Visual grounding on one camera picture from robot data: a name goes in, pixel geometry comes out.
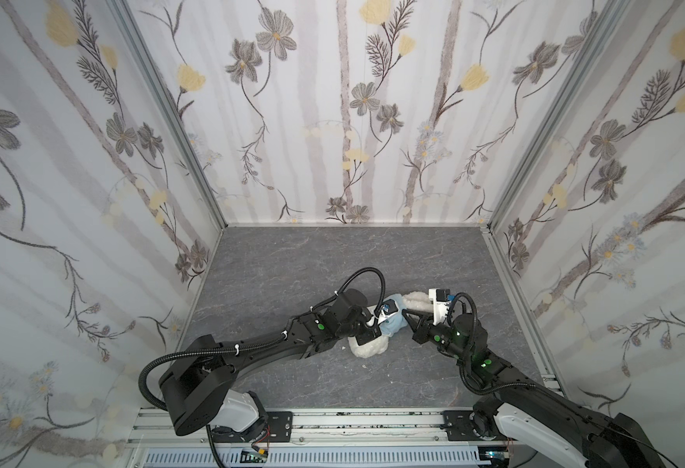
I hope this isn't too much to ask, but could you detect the light blue fleece hoodie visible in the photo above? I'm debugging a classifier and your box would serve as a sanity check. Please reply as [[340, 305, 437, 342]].
[[379, 294, 408, 337]]

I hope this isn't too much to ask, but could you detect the white plush teddy bear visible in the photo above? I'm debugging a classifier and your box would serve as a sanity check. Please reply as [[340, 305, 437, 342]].
[[348, 292, 433, 359]]

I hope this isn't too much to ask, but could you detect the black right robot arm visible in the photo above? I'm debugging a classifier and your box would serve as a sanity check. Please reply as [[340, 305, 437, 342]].
[[403, 309, 665, 467]]

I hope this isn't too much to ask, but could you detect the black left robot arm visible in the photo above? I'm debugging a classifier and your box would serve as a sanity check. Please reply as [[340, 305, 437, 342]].
[[152, 290, 400, 436]]

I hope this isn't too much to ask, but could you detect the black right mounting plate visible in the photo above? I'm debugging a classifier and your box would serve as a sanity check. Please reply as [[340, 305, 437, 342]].
[[441, 409, 509, 442]]

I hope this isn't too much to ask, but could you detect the black mounting plate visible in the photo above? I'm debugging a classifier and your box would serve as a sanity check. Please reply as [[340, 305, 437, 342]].
[[211, 411, 294, 444], [441, 409, 509, 442]]

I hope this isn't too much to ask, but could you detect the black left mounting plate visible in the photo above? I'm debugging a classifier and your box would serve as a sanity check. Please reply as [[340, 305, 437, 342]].
[[211, 411, 294, 444]]

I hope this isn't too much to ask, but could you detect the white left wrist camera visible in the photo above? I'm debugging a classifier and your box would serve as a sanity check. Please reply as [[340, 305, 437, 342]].
[[377, 300, 401, 327]]

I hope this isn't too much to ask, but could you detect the black corrugated right cable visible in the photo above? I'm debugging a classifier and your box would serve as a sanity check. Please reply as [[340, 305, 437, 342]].
[[335, 267, 387, 317]]

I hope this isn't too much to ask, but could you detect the black corrugated cable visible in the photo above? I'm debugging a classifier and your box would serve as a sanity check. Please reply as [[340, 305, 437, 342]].
[[335, 267, 387, 317], [138, 338, 285, 468]]

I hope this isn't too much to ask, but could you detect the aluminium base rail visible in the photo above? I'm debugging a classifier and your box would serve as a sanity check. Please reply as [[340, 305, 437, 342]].
[[125, 408, 453, 449]]

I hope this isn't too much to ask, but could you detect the black corrugated left cable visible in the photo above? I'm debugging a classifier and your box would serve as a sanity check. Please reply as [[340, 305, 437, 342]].
[[138, 338, 285, 468]]

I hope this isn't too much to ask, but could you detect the white slotted cable duct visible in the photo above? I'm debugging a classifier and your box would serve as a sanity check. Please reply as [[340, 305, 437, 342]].
[[141, 447, 492, 467]]

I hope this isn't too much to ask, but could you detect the aluminium corner post right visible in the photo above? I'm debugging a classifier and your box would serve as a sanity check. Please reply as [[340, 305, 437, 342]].
[[486, 1, 629, 234]]

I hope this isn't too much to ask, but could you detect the aluminium corner post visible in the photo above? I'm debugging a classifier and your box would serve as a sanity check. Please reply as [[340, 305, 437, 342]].
[[486, 1, 629, 234], [106, 0, 228, 232]]

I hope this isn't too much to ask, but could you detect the aluminium corner post left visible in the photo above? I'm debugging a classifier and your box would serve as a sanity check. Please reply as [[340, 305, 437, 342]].
[[106, 0, 228, 232]]

